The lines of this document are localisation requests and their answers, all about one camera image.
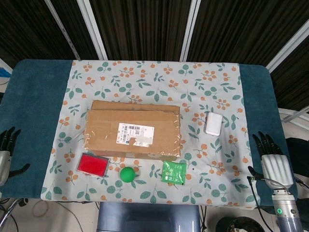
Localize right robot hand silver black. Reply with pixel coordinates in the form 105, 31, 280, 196
248, 131, 294, 189

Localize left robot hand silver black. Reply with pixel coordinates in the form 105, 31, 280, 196
0, 127, 31, 187

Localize brown cardboard box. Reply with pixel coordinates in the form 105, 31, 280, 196
83, 100, 182, 160

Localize white metal rack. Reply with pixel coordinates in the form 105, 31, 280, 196
277, 107, 309, 126

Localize teal table cover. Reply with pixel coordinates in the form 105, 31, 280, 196
0, 59, 298, 203

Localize black round bin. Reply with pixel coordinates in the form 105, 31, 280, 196
215, 216, 264, 232

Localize white plastic case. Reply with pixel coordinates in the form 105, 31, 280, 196
205, 111, 223, 136

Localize red ink pad case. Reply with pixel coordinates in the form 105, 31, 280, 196
76, 152, 111, 179

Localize green tea sachet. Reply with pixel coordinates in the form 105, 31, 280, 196
161, 160, 187, 186

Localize green ball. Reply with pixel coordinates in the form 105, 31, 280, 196
120, 166, 140, 183

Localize blue-grey robot torso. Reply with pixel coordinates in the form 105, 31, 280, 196
96, 202, 201, 232

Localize floral leaf tablecloth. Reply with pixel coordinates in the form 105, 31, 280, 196
40, 59, 261, 209

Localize black right hand cable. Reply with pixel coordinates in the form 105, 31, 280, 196
246, 175, 294, 232

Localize white partition frame post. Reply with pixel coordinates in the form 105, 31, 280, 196
265, 24, 309, 73
44, 0, 82, 60
180, 0, 202, 62
77, 0, 108, 60

